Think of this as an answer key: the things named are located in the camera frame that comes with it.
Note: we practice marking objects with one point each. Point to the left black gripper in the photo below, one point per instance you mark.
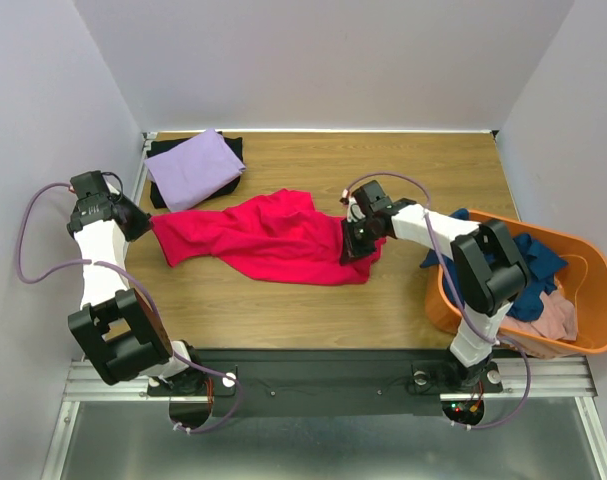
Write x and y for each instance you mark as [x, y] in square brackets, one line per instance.
[143, 222]

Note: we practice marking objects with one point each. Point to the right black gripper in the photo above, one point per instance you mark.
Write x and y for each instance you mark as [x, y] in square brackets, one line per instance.
[356, 245]

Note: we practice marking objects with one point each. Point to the red t shirt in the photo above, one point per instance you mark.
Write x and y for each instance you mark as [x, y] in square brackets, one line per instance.
[280, 237]

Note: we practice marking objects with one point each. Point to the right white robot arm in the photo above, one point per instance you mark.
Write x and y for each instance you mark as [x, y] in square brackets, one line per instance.
[490, 271]

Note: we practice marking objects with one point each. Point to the folded lilac t shirt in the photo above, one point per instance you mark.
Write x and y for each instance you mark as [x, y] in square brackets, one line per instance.
[193, 170]

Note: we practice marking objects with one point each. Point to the folded black t shirt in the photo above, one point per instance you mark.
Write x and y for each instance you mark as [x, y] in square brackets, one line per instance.
[158, 150]

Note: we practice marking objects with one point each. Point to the navy blue t shirt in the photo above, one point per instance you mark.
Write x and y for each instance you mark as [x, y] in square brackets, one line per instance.
[542, 263]

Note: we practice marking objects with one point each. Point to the pink t shirt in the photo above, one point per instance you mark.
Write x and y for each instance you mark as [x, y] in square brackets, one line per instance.
[557, 321]

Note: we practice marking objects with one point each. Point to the orange plastic basket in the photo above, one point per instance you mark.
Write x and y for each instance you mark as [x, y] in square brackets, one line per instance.
[583, 282]

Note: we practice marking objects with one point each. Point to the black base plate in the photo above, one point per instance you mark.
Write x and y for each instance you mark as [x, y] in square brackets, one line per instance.
[265, 383]

